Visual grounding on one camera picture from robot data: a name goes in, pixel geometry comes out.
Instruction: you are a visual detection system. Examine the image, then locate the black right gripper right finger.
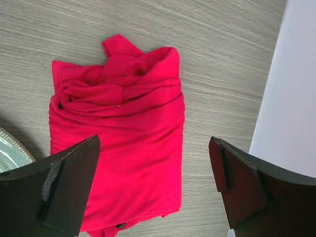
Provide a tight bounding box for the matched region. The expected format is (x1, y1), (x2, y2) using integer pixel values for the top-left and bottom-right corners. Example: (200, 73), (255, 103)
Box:
(209, 137), (316, 237)

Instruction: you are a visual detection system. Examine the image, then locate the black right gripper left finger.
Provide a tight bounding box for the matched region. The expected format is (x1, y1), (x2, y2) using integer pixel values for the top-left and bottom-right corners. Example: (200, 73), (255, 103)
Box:
(0, 135), (101, 237)

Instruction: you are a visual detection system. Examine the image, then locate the red folded cloth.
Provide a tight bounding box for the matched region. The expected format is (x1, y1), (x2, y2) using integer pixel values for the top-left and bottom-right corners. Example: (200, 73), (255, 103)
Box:
(49, 35), (185, 237)

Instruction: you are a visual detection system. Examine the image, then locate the light green plate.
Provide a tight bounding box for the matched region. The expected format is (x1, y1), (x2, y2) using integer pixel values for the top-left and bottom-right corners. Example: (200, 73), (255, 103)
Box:
(0, 128), (36, 173)

